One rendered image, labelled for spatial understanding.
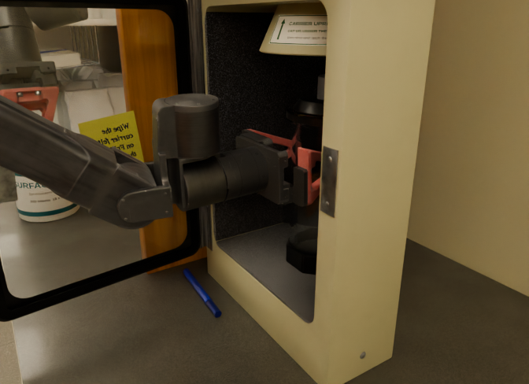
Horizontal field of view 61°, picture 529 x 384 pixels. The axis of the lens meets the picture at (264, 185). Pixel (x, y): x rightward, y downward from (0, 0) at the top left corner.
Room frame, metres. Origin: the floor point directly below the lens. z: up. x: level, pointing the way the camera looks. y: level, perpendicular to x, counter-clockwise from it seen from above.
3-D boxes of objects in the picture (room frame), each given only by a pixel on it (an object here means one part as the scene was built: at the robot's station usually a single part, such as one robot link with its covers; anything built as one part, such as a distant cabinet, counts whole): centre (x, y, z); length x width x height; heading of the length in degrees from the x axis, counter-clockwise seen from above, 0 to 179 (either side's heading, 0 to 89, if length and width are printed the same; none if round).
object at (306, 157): (0.53, -0.05, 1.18); 0.09 x 0.07 x 0.07; 122
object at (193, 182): (0.48, 0.08, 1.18); 0.07 x 0.06 x 0.07; 122
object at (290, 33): (0.58, -0.08, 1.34); 0.18 x 0.18 x 0.05
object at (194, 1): (0.66, 0.10, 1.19); 0.03 x 0.02 x 0.39; 33
